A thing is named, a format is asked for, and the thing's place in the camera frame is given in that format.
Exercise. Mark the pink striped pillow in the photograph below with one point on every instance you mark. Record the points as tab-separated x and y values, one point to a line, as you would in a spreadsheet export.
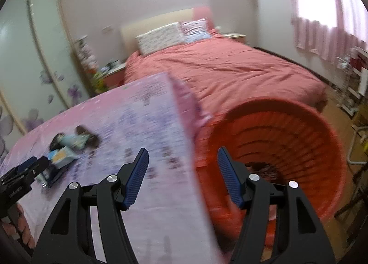
195	29

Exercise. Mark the wall sockets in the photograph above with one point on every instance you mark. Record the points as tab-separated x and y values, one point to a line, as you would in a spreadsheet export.
107	28

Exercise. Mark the white floral pillow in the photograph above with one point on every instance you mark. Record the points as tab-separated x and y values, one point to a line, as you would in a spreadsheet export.
161	38

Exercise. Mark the bed with coral duvet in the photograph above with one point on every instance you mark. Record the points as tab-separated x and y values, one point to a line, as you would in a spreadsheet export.
230	65

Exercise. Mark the dark patchwork cloth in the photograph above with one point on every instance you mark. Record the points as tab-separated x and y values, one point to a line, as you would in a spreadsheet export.
56	141

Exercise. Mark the yellow green plush toy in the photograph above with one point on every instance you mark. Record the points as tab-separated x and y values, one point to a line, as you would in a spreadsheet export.
98	83

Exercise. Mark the floral sliding wardrobe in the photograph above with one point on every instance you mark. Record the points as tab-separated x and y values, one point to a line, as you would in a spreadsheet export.
28	51

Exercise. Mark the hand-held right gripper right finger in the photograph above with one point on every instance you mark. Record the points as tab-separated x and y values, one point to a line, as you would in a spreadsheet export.
230	177

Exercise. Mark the pink curtain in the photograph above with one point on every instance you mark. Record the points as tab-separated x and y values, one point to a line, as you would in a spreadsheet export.
330	37

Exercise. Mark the pink nightstand with mug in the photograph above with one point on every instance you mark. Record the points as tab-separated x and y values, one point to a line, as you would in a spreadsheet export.
113	78

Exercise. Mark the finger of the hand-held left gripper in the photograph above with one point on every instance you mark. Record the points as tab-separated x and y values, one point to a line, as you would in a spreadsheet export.
27	164
40	166

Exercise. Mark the white metal frame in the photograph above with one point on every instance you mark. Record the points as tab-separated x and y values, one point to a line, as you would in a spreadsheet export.
351	152

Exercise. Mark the hanging plush toys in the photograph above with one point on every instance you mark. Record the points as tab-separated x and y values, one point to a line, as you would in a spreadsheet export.
86	54

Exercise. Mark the teal packet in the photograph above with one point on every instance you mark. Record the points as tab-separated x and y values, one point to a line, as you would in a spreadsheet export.
73	141

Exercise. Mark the pink floral tablecloth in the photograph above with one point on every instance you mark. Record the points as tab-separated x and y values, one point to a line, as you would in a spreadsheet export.
158	137

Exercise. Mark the person's left hand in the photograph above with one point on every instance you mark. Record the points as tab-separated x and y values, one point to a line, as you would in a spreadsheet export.
24	226

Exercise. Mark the dark blue wrapper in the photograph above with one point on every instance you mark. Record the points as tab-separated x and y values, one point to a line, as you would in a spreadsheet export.
50	177

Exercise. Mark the beige pink headboard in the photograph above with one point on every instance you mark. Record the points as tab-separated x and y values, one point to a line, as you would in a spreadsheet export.
155	21

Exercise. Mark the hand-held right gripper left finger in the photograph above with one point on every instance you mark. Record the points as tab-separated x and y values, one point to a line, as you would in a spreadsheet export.
135	180

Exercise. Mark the white trolley shelf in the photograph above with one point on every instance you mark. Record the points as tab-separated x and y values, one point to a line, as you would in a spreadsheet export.
359	85

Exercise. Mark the brown paper bag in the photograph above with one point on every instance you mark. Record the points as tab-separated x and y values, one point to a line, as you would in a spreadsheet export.
360	118

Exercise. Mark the orange plastic basket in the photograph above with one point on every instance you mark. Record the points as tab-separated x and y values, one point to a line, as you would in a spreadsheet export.
287	137

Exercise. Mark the dark brown wrapper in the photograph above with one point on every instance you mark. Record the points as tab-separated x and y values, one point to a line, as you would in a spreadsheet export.
86	133

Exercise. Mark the blue white packet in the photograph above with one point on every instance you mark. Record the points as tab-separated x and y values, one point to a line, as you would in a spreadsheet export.
61	157

